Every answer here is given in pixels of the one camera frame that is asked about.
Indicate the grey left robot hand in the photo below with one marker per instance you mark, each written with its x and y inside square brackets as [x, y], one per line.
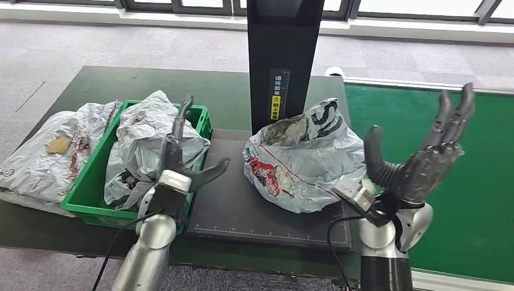
[176, 156]

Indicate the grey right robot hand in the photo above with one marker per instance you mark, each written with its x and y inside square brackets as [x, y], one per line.
[421, 172]

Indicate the plain grey parcel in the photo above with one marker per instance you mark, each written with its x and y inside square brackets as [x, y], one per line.
[144, 132]

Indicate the grey parcel with red print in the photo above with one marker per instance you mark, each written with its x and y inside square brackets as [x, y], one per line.
[120, 184]

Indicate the grey parcel with black letters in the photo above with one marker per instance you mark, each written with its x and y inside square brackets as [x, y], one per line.
[313, 160]

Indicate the green conveyor belt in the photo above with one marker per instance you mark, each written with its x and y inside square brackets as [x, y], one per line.
[461, 225]

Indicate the black and yellow machine sticker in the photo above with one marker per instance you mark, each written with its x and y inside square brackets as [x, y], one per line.
[279, 96]

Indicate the grey parcel with brown patch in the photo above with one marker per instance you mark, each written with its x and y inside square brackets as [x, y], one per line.
[36, 172]

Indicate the black inbound scanning machine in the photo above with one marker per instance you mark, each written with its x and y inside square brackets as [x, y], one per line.
[281, 52]

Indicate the dark green table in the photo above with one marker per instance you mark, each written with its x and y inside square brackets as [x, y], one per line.
[160, 82]

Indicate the green plastic crate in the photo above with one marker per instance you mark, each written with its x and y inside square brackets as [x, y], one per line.
[88, 188]

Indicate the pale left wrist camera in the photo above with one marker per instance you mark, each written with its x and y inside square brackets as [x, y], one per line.
[172, 182]

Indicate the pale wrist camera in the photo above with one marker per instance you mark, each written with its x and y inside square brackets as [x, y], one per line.
[355, 199]
[172, 182]

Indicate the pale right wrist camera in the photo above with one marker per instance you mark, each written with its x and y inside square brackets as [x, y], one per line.
[355, 199]

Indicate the dark window frame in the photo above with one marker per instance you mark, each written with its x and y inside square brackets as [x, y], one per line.
[200, 7]

